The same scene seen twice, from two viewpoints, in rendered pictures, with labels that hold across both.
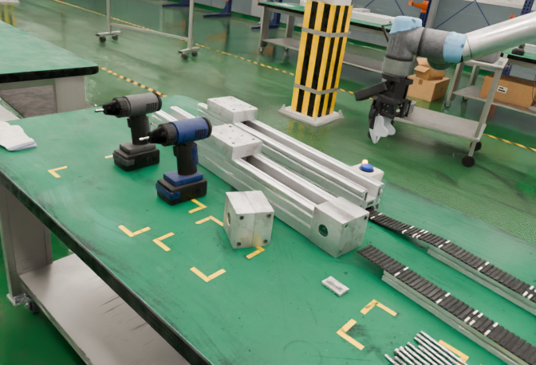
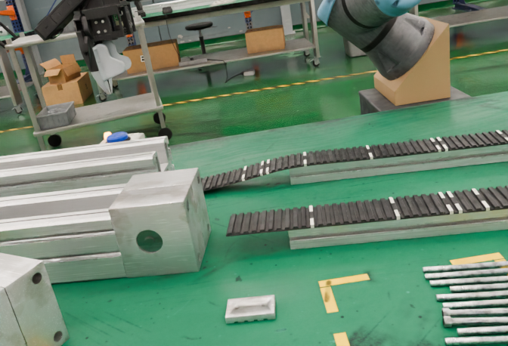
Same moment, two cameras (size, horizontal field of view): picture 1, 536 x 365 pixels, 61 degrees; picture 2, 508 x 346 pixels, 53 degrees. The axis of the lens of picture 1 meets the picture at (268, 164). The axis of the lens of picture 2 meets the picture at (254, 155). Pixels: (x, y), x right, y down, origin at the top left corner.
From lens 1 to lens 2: 0.51 m
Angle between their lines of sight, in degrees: 36
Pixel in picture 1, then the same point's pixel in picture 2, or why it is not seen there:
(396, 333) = (405, 298)
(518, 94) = (162, 56)
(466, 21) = not seen: hidden behind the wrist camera
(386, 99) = (95, 10)
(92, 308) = not seen: outside the picture
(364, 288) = (286, 277)
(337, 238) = (186, 234)
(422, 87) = (65, 91)
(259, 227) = (30, 315)
